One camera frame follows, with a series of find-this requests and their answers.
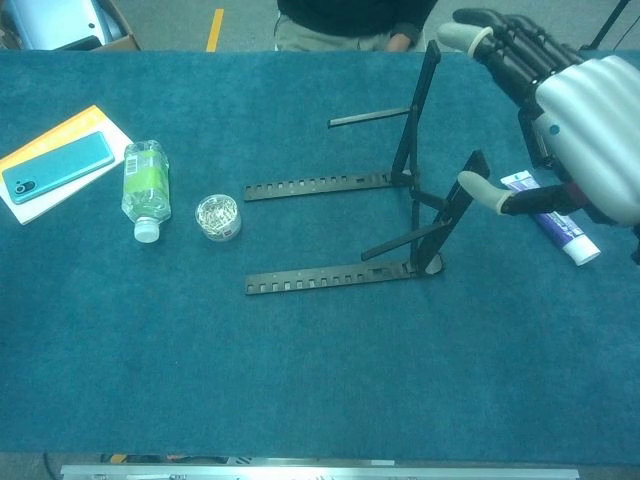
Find purple white toothpaste tube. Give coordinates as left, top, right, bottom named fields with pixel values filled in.
left=499, top=169, right=601, bottom=267

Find pale blue plastic casing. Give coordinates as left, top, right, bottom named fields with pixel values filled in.
left=9, top=0, right=126, bottom=50

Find clear bottle green label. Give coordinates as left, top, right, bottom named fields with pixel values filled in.
left=121, top=139, right=173, bottom=245

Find small round metal tin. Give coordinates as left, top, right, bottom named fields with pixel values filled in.
left=194, top=194, right=242, bottom=242

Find black folding laptop stand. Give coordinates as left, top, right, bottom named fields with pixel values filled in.
left=243, top=39, right=489, bottom=297

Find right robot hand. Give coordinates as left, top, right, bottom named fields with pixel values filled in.
left=435, top=7, right=640, bottom=229

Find aluminium frame rail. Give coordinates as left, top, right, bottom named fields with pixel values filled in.
left=59, top=463, right=581, bottom=480

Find teal felt table cloth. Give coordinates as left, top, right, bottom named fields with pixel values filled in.
left=0, top=48, right=640, bottom=459

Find light blue smartphone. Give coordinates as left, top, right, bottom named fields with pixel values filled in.
left=1, top=131, right=116, bottom=206

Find brown cardboard box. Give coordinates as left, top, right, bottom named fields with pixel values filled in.
left=0, top=0, right=142, bottom=52

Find yellow white booklet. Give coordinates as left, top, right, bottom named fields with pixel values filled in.
left=0, top=103, right=135, bottom=227

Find person in dark clothes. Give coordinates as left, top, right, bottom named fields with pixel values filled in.
left=273, top=0, right=444, bottom=54

